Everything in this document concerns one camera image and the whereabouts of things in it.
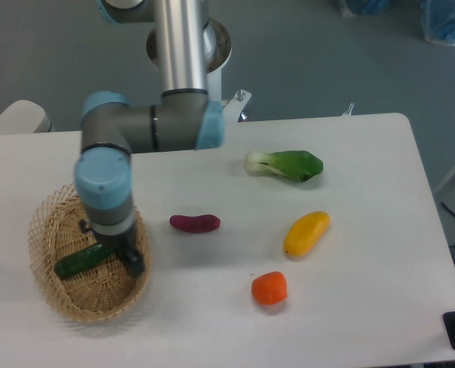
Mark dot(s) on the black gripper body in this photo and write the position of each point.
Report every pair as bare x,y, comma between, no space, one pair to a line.
119,240

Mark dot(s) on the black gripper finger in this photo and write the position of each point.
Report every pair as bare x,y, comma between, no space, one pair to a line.
132,260

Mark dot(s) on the dark green cucumber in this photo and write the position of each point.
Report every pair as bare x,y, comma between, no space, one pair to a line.
82,260

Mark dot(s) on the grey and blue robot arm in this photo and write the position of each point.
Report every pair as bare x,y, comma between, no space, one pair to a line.
112,130

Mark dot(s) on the woven wicker basket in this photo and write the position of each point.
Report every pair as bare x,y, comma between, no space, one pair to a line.
98,292

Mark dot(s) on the purple sweet potato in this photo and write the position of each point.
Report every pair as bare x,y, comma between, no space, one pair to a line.
195,224

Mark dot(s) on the orange carrot chunk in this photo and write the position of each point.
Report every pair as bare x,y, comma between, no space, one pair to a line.
269,288

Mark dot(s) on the white chair armrest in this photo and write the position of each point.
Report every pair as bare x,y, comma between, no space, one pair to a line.
25,117

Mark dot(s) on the yellow mango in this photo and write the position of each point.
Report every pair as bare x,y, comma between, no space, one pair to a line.
305,233

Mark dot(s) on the green bok choy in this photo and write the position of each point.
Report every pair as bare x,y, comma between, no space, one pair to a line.
296,165

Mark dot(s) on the blue plastic bag left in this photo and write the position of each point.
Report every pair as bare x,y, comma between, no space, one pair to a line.
351,8

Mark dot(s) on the blue plastic bag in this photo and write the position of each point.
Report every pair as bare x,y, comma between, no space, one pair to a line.
438,22
351,8

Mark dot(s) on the blue plastic bag right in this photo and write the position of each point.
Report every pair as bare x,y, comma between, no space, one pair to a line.
438,22

